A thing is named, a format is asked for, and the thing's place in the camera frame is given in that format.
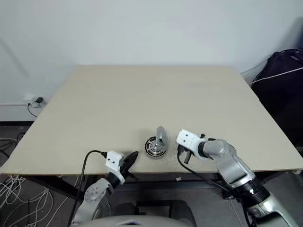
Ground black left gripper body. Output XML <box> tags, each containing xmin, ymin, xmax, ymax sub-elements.
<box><xmin>122</xmin><ymin>170</ymin><xmax>139</xmax><ymax>182</ymax></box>

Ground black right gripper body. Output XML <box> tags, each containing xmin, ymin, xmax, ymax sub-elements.
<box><xmin>177</xmin><ymin>146</ymin><xmax>194</xmax><ymax>157</ymax></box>

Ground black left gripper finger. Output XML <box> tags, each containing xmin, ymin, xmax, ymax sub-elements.
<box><xmin>123</xmin><ymin>151</ymin><xmax>140</xmax><ymax>167</ymax></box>
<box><xmin>121</xmin><ymin>160</ymin><xmax>136</xmax><ymax>175</ymax></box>

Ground motor housing with copper windings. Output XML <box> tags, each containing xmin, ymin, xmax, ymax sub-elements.
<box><xmin>144</xmin><ymin>137</ymin><xmax>168</xmax><ymax>157</ymax></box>

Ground round silver motor lid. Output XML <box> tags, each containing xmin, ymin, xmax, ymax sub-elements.
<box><xmin>155</xmin><ymin>126</ymin><xmax>168</xmax><ymax>146</ymax></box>

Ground dark rounded shape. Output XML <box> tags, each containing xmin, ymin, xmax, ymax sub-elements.
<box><xmin>112</xmin><ymin>202</ymin><xmax>138</xmax><ymax>215</ymax></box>

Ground silver robot torso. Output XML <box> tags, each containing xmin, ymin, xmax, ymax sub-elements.
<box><xmin>71</xmin><ymin>207</ymin><xmax>197</xmax><ymax>227</ymax></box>

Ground black bag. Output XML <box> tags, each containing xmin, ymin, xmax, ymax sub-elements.
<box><xmin>250</xmin><ymin>48</ymin><xmax>303</xmax><ymax>143</ymax></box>

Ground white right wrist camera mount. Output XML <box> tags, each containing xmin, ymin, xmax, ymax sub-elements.
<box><xmin>176</xmin><ymin>129</ymin><xmax>202</xmax><ymax>157</ymax></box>

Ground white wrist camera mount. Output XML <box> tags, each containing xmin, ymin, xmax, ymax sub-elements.
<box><xmin>176</xmin><ymin>129</ymin><xmax>202</xmax><ymax>157</ymax></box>
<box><xmin>105</xmin><ymin>150</ymin><xmax>126</xmax><ymax>185</ymax></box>

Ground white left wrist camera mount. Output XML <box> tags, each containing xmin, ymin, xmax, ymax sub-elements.
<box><xmin>105</xmin><ymin>150</ymin><xmax>126</xmax><ymax>185</ymax></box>

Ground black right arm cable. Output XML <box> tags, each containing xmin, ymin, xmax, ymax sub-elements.
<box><xmin>176</xmin><ymin>151</ymin><xmax>252</xmax><ymax>213</ymax></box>

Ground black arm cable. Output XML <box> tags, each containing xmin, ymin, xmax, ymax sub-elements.
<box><xmin>67</xmin><ymin>150</ymin><xmax>107</xmax><ymax>225</ymax></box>
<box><xmin>176</xmin><ymin>151</ymin><xmax>252</xmax><ymax>213</ymax></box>

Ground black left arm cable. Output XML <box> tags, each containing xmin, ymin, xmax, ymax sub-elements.
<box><xmin>67</xmin><ymin>150</ymin><xmax>107</xmax><ymax>225</ymax></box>

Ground black metal table frame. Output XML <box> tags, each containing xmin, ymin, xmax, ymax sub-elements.
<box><xmin>9</xmin><ymin>169</ymin><xmax>303</xmax><ymax>202</ymax></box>

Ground black adapter cable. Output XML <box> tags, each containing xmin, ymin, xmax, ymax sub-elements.
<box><xmin>27</xmin><ymin>101</ymin><xmax>40</xmax><ymax>118</ymax></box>

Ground white floor cables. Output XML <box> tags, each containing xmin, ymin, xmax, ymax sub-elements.
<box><xmin>0</xmin><ymin>174</ymin><xmax>70</xmax><ymax>227</ymax></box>

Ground white wall socket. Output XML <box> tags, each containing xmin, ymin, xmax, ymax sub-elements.
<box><xmin>24</xmin><ymin>93</ymin><xmax>47</xmax><ymax>108</ymax></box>

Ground white cable over bag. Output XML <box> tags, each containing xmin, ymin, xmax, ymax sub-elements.
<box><xmin>250</xmin><ymin>68</ymin><xmax>303</xmax><ymax>85</ymax></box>

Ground white wall cable duct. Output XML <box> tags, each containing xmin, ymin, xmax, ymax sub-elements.
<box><xmin>0</xmin><ymin>102</ymin><xmax>29</xmax><ymax>107</ymax></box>

